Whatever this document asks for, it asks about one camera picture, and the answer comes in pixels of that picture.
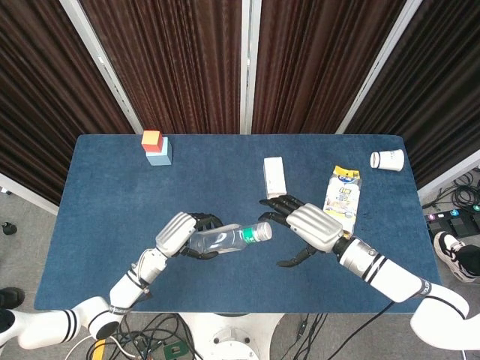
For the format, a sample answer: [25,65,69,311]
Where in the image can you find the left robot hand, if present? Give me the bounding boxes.
[155,211,224,260]

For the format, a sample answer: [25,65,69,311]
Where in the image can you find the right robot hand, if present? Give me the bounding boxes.
[258,193,346,269]

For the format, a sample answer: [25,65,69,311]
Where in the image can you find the transparent plastic bottle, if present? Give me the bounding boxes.
[187,223,260,256]

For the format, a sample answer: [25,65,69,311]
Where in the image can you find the white bottle cap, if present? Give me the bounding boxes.
[256,221,274,242]

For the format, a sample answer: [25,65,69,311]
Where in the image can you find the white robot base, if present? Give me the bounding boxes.
[178,311,287,360]

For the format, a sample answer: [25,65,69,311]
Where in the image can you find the yellow snack package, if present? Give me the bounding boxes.
[322,165,363,241]

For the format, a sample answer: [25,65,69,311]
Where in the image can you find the white cardboard box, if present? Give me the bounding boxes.
[262,157,288,200]

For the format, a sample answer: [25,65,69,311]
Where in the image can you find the light blue block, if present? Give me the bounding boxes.
[145,136,173,167]

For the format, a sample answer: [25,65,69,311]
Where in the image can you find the blue table mat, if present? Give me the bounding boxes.
[32,133,443,314]

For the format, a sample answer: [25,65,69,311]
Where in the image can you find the orange cube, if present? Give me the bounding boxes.
[141,130,165,154]

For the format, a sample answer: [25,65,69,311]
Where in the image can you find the white paper cup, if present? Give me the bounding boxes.
[370,148,406,173]

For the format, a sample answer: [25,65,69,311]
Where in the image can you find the green circuit board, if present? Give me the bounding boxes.
[163,341,188,360]

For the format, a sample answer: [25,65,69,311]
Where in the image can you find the white sneaker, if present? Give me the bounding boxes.
[433,231,480,284]

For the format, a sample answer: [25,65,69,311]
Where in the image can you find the yellow floor tape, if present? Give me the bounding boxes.
[88,338,107,360]

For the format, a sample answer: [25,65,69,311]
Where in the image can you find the black foot pedals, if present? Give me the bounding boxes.
[424,208,480,239]

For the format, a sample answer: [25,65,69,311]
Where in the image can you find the brown pleated curtain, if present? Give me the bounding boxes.
[0,0,137,206]
[250,0,409,135]
[79,0,244,135]
[343,0,480,189]

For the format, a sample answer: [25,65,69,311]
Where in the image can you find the black floor cable bundle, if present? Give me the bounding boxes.
[112,313,203,360]

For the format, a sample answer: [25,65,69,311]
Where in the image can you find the black hanging cable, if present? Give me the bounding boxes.
[295,312,328,360]

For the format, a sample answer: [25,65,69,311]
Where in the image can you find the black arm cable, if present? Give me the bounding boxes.
[324,299,398,360]

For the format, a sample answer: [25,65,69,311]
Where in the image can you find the white floor cable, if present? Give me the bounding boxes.
[66,334,140,360]

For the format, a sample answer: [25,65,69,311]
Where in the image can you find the white frame rail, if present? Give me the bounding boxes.
[0,172,60,215]
[415,148,480,206]

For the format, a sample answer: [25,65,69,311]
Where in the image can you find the black coiled cables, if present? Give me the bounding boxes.
[422,168,480,212]

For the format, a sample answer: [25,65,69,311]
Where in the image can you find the white frame post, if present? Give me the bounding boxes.
[334,0,428,135]
[238,0,263,135]
[58,0,144,135]

